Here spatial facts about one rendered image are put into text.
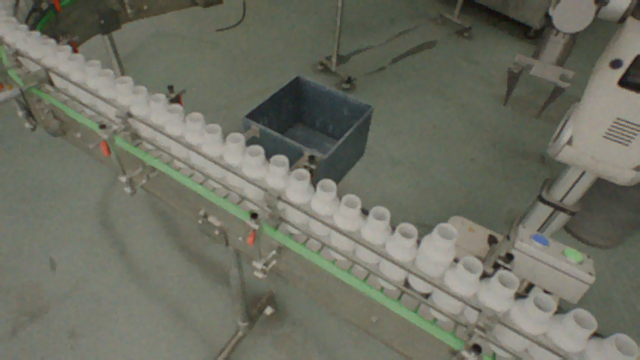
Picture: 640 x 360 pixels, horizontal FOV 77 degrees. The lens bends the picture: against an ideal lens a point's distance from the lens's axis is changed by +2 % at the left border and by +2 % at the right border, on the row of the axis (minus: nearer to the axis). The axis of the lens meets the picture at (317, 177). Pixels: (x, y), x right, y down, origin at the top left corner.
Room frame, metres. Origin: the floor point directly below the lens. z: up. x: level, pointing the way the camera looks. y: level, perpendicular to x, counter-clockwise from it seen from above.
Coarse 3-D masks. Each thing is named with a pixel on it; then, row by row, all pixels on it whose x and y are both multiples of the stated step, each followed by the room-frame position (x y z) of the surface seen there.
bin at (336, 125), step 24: (288, 96) 1.18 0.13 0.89; (312, 96) 1.20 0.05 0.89; (336, 96) 1.15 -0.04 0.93; (264, 120) 1.06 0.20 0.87; (288, 120) 1.18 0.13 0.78; (312, 120) 1.20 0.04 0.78; (336, 120) 1.15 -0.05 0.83; (360, 120) 1.00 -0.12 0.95; (264, 144) 0.93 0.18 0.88; (288, 144) 0.88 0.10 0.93; (312, 144) 1.11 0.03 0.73; (336, 144) 1.12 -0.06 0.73; (360, 144) 1.04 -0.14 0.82; (336, 168) 0.89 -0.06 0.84
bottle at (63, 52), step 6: (60, 48) 0.92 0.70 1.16; (66, 48) 0.93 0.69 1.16; (60, 54) 0.90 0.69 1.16; (66, 54) 0.90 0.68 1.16; (72, 54) 0.91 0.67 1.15; (60, 60) 0.90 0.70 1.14; (66, 60) 0.90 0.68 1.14; (60, 66) 0.89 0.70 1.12; (66, 66) 0.89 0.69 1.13; (60, 72) 0.90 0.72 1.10; (66, 72) 0.88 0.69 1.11; (66, 84) 0.89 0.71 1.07; (72, 90) 0.88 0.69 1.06; (72, 96) 0.89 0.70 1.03
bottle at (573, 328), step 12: (576, 312) 0.31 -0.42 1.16; (588, 312) 0.30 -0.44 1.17; (552, 324) 0.30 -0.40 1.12; (564, 324) 0.29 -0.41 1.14; (576, 324) 0.28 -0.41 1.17; (588, 324) 0.29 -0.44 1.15; (540, 336) 0.29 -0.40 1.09; (552, 336) 0.28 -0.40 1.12; (564, 336) 0.28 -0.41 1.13; (576, 336) 0.27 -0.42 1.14; (588, 336) 0.27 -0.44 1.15; (528, 348) 0.29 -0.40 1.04; (540, 348) 0.28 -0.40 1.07; (564, 348) 0.26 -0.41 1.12; (576, 348) 0.26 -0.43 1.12
